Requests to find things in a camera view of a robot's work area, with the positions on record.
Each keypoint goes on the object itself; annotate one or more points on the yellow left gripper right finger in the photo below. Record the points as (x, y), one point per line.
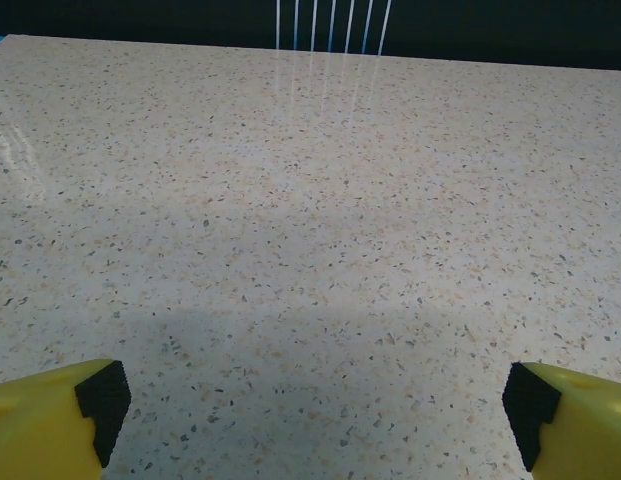
(585, 430)

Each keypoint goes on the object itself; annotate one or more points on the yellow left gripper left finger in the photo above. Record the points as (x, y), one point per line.
(35, 430)

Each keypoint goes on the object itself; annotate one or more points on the blue gear-print enclosure panel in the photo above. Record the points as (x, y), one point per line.
(140, 20)

